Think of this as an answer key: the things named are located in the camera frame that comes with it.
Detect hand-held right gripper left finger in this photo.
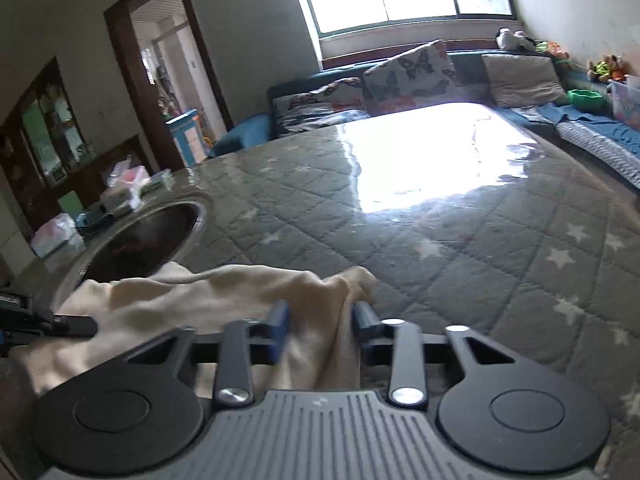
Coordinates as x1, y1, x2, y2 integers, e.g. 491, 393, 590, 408
125, 301, 292, 407

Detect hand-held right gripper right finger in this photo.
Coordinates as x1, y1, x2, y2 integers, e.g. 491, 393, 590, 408
351, 302, 516, 407

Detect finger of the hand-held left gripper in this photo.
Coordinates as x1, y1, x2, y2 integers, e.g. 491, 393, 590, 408
0, 291, 98, 339

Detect cream shirt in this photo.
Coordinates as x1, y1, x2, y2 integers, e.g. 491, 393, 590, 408
10, 261, 378, 401

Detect small blue container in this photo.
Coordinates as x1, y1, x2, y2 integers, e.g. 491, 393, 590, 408
75, 207, 116, 236

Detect round built-in cooktop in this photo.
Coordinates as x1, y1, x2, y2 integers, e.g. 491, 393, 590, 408
50, 195, 213, 311

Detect pink white plastic bag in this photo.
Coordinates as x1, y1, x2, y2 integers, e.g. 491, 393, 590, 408
100, 156, 151, 206

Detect dark wooden display cabinet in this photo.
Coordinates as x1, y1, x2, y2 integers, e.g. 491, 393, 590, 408
0, 57, 146, 231

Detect green white packet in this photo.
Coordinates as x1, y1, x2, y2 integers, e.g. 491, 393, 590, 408
140, 170, 176, 196

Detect dark butterfly print cushion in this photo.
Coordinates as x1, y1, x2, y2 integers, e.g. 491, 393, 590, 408
277, 107, 371, 136

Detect blue children's furniture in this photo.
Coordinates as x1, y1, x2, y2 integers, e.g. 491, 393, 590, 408
165, 109, 213, 168

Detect light butterfly print cushion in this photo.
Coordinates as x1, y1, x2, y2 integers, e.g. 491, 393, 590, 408
272, 77, 368, 112

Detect large butterfly print pillow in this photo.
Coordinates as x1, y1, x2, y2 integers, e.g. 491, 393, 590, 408
362, 40, 458, 116

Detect blue corner sofa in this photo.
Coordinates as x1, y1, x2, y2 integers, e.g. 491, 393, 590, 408
210, 50, 640, 186

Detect plain grey pillow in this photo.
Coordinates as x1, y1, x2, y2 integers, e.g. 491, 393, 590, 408
481, 54, 568, 108

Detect grey checkered sofa cover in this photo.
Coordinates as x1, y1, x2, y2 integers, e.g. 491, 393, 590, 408
556, 120, 640, 186

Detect green bowl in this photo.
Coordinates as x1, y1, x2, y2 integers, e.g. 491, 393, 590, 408
566, 89, 607, 111

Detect panda plush toy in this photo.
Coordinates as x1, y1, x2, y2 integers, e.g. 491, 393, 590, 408
495, 28, 537, 52

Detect blue knitted blanket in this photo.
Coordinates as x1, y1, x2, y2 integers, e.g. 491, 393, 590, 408
537, 102, 640, 146

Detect orange and green toys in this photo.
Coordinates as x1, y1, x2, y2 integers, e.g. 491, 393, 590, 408
536, 40, 571, 61

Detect clear plastic storage box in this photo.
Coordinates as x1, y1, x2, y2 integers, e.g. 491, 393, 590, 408
607, 75, 640, 131

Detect brown and green plush toys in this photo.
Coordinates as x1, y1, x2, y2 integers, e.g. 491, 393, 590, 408
587, 54, 626, 83

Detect dark wooden door frame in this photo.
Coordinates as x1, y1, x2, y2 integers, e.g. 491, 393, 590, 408
104, 0, 236, 173

